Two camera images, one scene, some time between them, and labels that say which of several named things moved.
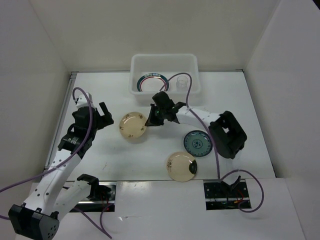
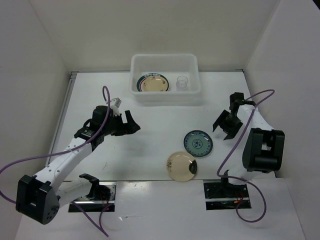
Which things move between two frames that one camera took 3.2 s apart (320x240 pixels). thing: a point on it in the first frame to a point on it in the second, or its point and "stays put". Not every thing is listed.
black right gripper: (151, 119) to (234, 130)
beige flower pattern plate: (132, 125) to (153, 74)
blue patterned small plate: (197, 143) stays put
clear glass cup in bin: (182, 83) stays put
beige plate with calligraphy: (181, 166) stays put
